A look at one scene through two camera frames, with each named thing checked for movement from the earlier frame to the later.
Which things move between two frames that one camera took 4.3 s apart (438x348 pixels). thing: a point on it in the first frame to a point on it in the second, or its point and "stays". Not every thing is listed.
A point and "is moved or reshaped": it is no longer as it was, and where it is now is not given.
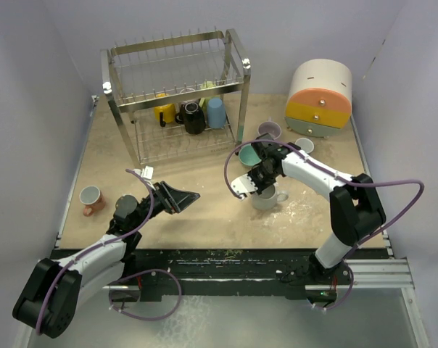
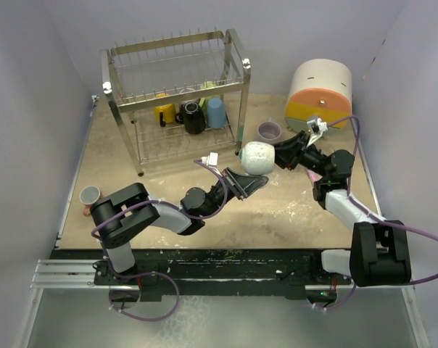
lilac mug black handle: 187,90 stays
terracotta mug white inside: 94,201 stays
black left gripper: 172,199 to 249,183
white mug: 267,199 is moved or reshaped
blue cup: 216,114 stays
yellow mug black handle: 164,114 stays
